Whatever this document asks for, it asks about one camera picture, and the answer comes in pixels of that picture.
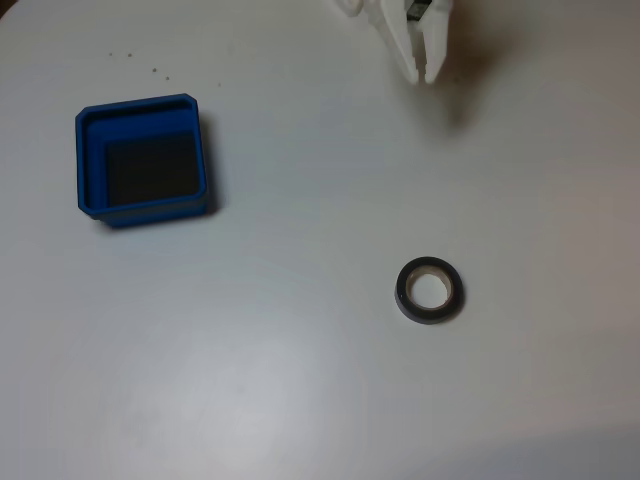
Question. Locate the black tape roll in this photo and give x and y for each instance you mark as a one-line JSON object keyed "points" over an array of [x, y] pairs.
{"points": [[430, 319]]}

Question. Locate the blue square plastic box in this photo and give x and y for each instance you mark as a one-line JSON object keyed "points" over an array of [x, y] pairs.
{"points": [[92, 160]]}

